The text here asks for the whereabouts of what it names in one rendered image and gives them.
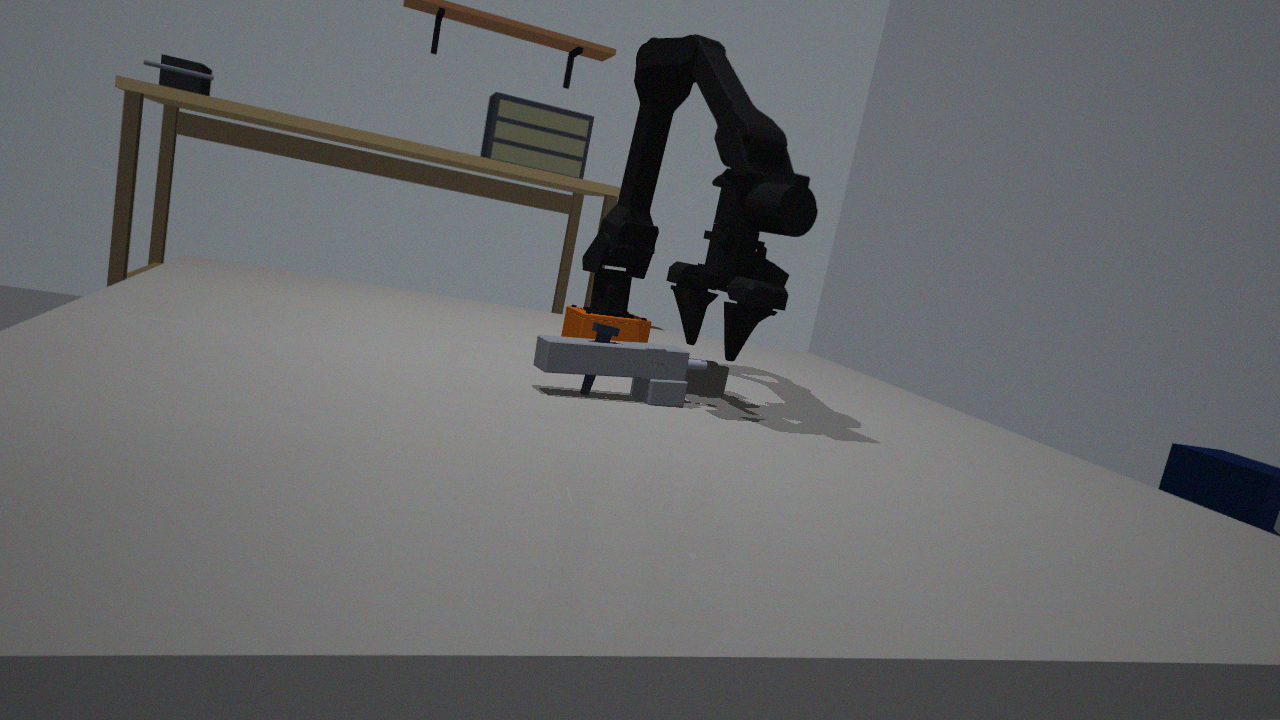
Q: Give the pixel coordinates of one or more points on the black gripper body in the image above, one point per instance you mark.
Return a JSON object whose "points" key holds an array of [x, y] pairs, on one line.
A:
{"points": [[729, 262]]}

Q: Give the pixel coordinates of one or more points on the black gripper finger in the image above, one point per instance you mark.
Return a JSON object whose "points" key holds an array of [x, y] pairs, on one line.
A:
{"points": [[692, 306], [739, 322]]}

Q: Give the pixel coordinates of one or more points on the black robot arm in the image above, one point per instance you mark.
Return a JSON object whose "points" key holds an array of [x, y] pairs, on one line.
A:
{"points": [[760, 192]]}

